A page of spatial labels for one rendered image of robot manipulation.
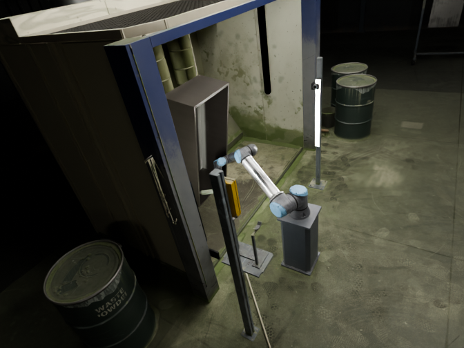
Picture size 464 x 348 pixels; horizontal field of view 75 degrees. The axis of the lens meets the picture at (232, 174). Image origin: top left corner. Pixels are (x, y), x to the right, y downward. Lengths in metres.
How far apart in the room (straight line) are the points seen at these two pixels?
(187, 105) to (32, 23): 1.39
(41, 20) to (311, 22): 2.89
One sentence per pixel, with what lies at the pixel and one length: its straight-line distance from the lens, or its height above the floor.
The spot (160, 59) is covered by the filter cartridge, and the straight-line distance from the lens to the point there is 4.01.
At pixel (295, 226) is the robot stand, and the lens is 2.74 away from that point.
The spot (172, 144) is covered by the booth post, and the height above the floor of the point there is 1.64.
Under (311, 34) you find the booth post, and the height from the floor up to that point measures 1.71.
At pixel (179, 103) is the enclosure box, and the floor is 1.66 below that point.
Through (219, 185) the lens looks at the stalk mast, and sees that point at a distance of 1.64.
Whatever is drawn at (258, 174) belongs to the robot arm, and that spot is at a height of 1.03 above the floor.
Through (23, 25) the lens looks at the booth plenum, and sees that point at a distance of 3.12.
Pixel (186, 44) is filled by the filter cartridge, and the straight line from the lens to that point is 4.39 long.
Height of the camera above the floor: 2.53
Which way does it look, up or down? 34 degrees down
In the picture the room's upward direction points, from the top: 10 degrees counter-clockwise
